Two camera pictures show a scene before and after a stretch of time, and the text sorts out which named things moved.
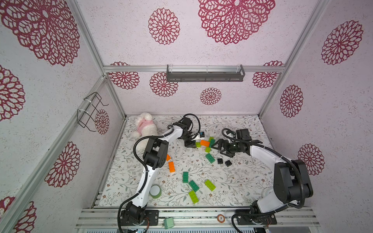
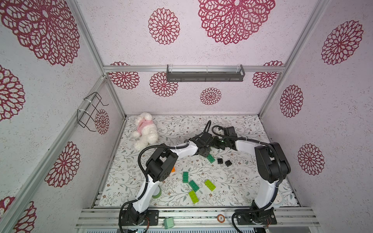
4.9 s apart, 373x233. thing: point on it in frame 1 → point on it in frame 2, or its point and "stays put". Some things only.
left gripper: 191,144 → 208,150
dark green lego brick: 185,177 stays put
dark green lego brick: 210,158 stays put
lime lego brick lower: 210,185 stays put
